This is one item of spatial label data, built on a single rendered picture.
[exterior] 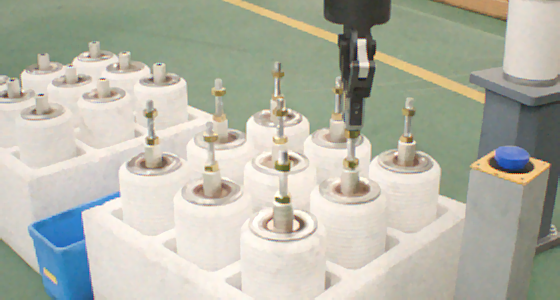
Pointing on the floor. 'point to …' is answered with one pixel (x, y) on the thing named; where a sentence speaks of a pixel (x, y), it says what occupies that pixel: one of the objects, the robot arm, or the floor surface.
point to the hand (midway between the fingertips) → (354, 110)
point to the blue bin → (65, 252)
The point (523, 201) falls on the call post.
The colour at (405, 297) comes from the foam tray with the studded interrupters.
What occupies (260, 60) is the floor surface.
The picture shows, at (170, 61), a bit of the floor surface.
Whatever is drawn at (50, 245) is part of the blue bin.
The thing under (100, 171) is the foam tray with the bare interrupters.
